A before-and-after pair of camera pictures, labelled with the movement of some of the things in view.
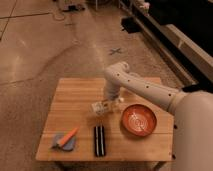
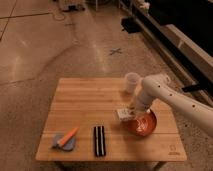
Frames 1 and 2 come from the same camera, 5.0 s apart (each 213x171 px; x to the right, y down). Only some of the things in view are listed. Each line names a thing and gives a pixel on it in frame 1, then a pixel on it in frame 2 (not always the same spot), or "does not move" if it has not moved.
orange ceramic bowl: [139, 120] does not move
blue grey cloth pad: [68, 146] does not move
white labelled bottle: [102, 108] -> [126, 114]
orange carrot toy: [63, 141] does not move
